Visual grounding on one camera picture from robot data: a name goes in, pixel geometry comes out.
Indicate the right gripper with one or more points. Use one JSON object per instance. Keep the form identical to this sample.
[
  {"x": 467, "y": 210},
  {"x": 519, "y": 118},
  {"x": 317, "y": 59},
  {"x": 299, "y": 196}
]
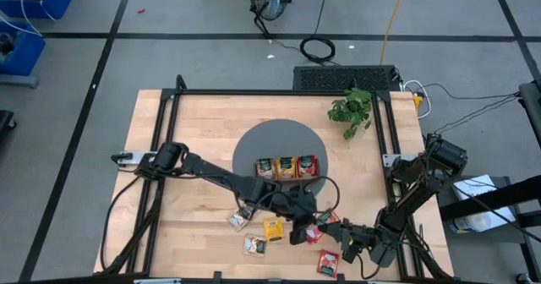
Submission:
[{"x": 365, "y": 237}]

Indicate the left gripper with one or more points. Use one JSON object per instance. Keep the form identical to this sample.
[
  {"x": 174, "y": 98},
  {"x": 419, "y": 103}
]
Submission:
[{"x": 289, "y": 205}]

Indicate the wooden tea caddy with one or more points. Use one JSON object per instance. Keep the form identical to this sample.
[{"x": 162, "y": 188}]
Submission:
[{"x": 287, "y": 179}]

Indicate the orange mango tea packet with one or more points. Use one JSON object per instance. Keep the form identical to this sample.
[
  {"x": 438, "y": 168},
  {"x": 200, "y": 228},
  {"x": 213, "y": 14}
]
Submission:
[{"x": 286, "y": 168}]

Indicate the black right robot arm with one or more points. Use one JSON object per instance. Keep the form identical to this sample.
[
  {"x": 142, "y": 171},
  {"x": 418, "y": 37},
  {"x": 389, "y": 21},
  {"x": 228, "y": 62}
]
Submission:
[{"x": 414, "y": 191}]

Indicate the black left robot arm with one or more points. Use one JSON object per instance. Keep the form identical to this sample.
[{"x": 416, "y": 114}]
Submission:
[{"x": 220, "y": 174}]

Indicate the yellow tea packet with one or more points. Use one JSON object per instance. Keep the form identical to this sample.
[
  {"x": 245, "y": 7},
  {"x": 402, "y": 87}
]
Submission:
[{"x": 274, "y": 230}]

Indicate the round grey woven placemat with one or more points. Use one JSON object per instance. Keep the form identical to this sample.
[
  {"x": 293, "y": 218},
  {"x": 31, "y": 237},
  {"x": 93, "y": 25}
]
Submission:
[{"x": 279, "y": 136}]

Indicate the grey side table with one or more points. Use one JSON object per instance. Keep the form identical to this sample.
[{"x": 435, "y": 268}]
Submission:
[{"x": 444, "y": 191}]

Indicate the green potted plant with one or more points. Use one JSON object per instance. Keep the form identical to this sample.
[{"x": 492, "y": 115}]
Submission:
[{"x": 353, "y": 106}]

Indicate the white paper sheet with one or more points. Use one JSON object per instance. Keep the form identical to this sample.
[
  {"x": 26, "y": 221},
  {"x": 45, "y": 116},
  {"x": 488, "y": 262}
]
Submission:
[{"x": 477, "y": 182}]

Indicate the black metal beam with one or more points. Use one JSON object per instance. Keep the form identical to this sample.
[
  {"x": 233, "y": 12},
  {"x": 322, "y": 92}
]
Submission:
[{"x": 486, "y": 199}]

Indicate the black computer case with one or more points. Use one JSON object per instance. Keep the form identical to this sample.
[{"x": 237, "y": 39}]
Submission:
[{"x": 338, "y": 78}]

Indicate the yellow plug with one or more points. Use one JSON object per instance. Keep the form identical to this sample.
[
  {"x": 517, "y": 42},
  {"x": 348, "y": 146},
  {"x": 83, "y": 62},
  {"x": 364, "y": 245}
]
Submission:
[{"x": 417, "y": 101}]

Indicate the silver aluminium bar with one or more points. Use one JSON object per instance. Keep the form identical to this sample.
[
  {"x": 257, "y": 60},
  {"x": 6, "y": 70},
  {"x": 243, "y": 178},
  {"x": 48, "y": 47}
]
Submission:
[{"x": 156, "y": 281}]

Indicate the black floor fan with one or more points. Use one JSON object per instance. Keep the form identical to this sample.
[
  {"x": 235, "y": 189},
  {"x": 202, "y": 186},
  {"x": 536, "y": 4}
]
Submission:
[{"x": 270, "y": 1}]

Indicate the small red scrap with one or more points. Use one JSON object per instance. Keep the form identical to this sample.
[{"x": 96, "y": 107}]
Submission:
[{"x": 140, "y": 11}]

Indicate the black wheeled object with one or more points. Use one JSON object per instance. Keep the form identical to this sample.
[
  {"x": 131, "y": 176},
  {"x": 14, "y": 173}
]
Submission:
[{"x": 6, "y": 119}]

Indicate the blue plastic bin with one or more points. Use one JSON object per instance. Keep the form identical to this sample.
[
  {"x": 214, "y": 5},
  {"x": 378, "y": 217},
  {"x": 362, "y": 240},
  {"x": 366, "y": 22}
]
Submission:
[
  {"x": 25, "y": 51},
  {"x": 63, "y": 1}
]

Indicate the black aluminium table frame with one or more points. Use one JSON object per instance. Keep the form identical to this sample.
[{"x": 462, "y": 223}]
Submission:
[{"x": 274, "y": 92}]

